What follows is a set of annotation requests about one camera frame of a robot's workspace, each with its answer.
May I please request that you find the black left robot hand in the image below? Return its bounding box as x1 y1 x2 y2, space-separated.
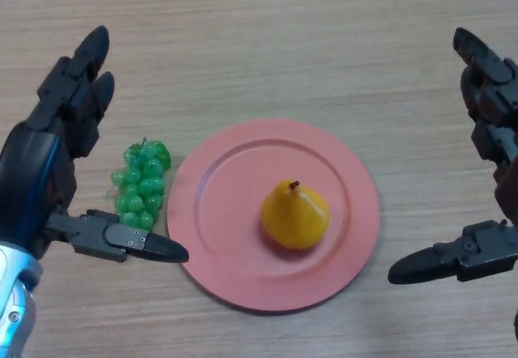
0 25 190 264

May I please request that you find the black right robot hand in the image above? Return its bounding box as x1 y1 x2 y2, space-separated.
387 27 518 286

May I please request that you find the yellow pear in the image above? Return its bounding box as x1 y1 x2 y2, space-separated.
260 178 331 250

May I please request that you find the pink round plate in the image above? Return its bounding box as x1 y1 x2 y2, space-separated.
166 118 381 315

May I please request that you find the green grape bunch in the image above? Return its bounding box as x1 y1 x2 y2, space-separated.
105 137 172 232

